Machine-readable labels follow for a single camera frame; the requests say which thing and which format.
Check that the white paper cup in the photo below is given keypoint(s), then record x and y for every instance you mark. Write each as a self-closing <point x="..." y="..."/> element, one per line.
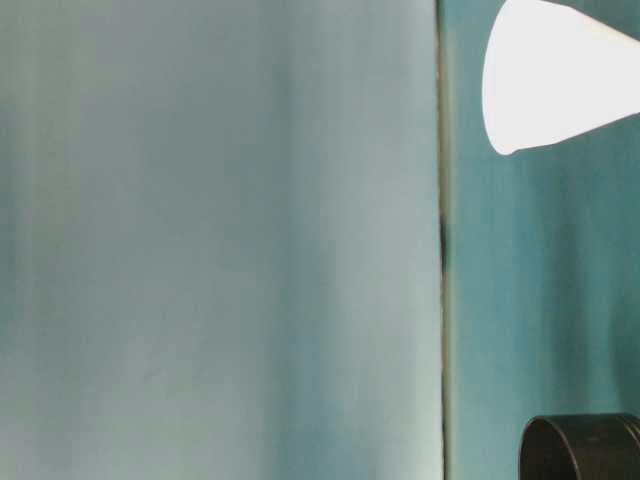
<point x="550" y="80"/>

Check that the blue-green table cloth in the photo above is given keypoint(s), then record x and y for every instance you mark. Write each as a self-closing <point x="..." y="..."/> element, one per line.
<point x="525" y="300"/>

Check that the blue-green backdrop cloth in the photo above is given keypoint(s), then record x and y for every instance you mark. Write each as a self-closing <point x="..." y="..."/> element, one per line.
<point x="200" y="240"/>

